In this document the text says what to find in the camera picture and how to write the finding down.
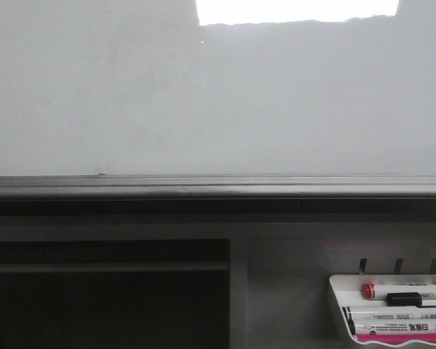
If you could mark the white whiteboard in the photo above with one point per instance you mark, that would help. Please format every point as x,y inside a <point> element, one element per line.
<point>141,88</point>

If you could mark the black hook left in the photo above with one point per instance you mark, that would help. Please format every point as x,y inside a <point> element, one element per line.
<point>362,266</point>

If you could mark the black hook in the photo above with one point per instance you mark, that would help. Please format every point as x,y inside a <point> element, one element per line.
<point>432,269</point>
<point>398,266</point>
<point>362,266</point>

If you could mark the white marker tray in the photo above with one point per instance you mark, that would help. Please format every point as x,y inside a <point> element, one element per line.
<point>345,291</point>

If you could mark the red capped marker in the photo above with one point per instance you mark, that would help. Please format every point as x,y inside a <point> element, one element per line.
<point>380,291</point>

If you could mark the white marker black end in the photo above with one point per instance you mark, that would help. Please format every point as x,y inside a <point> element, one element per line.
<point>389,313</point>

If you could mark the black hook middle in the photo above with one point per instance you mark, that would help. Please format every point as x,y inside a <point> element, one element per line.
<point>398,266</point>

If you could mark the black capped marker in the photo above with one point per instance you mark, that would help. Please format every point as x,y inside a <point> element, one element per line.
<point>411,298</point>

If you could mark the white marker with label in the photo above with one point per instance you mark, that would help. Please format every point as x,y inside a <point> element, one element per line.
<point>383,327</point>

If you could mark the black hook right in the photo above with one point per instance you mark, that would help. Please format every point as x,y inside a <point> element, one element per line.
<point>432,269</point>

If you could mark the grey stand frame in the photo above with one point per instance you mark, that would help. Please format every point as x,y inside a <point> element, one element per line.
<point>192,282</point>

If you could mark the grey whiteboard bottom frame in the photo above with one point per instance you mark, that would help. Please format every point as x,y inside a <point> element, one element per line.
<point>214,187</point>

